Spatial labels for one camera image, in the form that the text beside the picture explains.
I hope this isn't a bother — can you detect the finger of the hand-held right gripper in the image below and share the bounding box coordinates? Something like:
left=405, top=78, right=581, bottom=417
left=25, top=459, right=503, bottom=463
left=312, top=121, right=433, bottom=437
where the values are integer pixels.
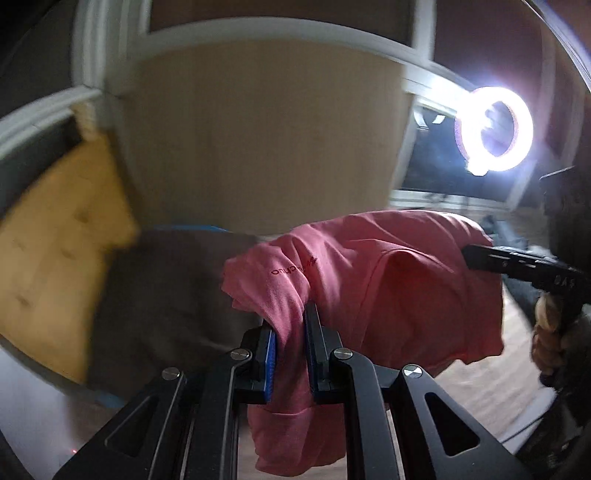
left=462, top=244, right=552, bottom=283

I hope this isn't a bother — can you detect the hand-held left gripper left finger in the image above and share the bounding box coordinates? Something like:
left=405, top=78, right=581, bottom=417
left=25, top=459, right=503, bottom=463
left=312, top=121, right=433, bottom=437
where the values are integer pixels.
left=53, top=325, right=278, bottom=480

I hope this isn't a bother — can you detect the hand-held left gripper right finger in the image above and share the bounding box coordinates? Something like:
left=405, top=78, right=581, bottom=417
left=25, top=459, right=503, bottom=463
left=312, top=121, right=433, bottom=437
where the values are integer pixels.
left=304, top=302, right=536, bottom=480

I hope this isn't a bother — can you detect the pink shirt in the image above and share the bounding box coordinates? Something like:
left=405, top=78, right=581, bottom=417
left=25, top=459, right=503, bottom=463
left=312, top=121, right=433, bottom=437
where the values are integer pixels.
left=221, top=210, right=505, bottom=476

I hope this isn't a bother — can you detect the person's right forearm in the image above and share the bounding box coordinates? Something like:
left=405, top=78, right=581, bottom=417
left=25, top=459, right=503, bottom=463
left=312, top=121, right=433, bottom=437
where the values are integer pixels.
left=538, top=305, right=591, bottom=462

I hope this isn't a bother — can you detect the person's right hand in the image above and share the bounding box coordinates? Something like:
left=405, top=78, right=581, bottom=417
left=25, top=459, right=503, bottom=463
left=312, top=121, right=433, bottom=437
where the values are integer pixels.
left=531, top=293, right=578, bottom=376

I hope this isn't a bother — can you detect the dark brown cloth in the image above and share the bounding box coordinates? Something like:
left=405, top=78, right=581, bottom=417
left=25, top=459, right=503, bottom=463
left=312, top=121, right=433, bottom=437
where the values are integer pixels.
left=85, top=228, right=269, bottom=403

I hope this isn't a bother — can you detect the large brown panel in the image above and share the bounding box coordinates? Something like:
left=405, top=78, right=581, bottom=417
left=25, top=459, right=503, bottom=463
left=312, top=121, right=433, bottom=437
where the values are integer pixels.
left=115, top=46, right=416, bottom=237

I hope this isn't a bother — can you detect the yellow tufted cushion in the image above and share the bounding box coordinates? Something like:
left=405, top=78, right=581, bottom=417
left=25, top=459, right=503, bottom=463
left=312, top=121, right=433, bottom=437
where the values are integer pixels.
left=0, top=136, right=141, bottom=385

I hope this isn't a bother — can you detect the white ring light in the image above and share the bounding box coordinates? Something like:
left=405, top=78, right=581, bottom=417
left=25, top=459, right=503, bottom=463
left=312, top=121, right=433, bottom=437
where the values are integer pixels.
left=455, top=87, right=535, bottom=176

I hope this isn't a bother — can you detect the white window frame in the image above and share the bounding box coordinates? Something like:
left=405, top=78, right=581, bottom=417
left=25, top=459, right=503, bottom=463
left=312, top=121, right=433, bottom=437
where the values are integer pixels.
left=0, top=0, right=536, bottom=217

